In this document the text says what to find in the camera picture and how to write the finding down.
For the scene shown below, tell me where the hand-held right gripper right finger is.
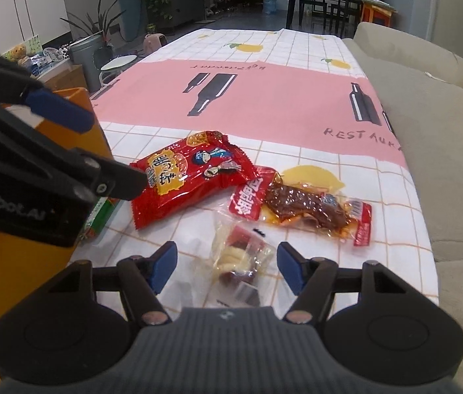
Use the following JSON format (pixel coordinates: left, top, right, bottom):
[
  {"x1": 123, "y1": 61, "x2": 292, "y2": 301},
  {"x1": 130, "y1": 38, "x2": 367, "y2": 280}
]
[{"x1": 276, "y1": 241, "x2": 408, "y2": 326}]

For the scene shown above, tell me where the beige sofa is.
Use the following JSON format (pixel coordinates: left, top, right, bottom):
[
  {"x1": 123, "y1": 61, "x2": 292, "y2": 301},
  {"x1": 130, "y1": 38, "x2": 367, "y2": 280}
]
[{"x1": 340, "y1": 22, "x2": 463, "y2": 394}]

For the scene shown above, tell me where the blue white toy set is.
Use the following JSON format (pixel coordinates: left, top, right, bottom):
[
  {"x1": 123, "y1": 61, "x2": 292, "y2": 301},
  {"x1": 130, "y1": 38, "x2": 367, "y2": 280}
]
[{"x1": 30, "y1": 47, "x2": 71, "y2": 75}]

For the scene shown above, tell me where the small clear candy packet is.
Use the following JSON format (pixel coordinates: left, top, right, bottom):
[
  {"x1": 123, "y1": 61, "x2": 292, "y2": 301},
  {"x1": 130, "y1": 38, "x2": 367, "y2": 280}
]
[{"x1": 209, "y1": 213, "x2": 277, "y2": 308}]

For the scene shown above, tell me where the red cartoon snack packet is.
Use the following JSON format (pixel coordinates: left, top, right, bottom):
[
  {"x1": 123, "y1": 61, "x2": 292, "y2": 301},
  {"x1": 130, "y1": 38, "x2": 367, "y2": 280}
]
[{"x1": 129, "y1": 130, "x2": 253, "y2": 230}]

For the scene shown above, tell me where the teddy bear picture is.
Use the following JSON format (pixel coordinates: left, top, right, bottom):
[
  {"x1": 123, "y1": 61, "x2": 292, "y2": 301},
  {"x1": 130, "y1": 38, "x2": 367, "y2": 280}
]
[{"x1": 1, "y1": 36, "x2": 43, "y2": 64}]

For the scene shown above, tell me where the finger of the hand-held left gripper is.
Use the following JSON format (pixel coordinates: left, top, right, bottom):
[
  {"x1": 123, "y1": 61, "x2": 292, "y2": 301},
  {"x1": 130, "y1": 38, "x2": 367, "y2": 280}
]
[
  {"x1": 0, "y1": 92, "x2": 149, "y2": 202},
  {"x1": 0, "y1": 41, "x2": 95, "y2": 134}
]

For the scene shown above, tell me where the grey trash bin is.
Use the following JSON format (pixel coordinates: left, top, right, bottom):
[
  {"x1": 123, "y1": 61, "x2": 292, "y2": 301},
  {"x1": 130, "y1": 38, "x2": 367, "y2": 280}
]
[{"x1": 68, "y1": 34, "x2": 107, "y2": 93}]

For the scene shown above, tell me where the green red sausage packet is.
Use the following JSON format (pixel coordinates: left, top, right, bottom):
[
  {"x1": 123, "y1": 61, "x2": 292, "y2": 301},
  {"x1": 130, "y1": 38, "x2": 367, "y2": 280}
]
[{"x1": 77, "y1": 197, "x2": 122, "y2": 247}]

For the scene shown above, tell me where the orange stool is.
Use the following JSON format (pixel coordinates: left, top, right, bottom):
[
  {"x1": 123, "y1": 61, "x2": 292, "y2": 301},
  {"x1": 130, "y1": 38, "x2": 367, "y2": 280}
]
[{"x1": 361, "y1": 0, "x2": 397, "y2": 25}]

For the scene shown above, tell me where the pink white printed mat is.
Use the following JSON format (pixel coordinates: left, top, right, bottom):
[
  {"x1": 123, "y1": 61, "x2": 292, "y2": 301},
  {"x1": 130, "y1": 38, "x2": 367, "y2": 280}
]
[{"x1": 69, "y1": 29, "x2": 439, "y2": 321}]

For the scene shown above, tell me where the dark dining chair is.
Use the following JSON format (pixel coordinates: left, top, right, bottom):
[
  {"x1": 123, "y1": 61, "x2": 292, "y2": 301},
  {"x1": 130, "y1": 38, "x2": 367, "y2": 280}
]
[
  {"x1": 330, "y1": 0, "x2": 365, "y2": 35},
  {"x1": 297, "y1": 0, "x2": 331, "y2": 26}
]

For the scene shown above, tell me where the long-leaf potted plant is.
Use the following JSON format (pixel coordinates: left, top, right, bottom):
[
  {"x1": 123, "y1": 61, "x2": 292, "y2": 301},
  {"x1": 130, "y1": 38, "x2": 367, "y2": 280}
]
[{"x1": 60, "y1": 0, "x2": 127, "y2": 46}]

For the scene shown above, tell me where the braised meat packet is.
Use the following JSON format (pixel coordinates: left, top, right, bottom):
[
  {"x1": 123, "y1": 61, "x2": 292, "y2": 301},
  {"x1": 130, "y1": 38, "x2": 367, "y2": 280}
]
[{"x1": 228, "y1": 164, "x2": 374, "y2": 248}]

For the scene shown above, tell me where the white round stool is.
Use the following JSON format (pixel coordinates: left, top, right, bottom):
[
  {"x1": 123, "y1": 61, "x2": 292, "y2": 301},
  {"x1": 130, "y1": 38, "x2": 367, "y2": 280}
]
[{"x1": 98, "y1": 55, "x2": 139, "y2": 91}]

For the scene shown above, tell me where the pink heater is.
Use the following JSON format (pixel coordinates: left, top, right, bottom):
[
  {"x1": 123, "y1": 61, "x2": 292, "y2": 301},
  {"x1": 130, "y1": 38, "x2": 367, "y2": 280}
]
[{"x1": 143, "y1": 33, "x2": 166, "y2": 55}]

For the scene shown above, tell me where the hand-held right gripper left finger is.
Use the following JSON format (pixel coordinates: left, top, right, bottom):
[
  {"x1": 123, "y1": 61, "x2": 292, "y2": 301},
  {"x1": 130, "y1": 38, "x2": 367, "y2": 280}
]
[{"x1": 49, "y1": 241, "x2": 179, "y2": 326}]

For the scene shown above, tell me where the orange cardboard box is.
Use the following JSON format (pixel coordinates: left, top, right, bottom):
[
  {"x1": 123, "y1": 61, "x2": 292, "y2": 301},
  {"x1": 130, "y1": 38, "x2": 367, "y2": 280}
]
[{"x1": 0, "y1": 87, "x2": 114, "y2": 394}]

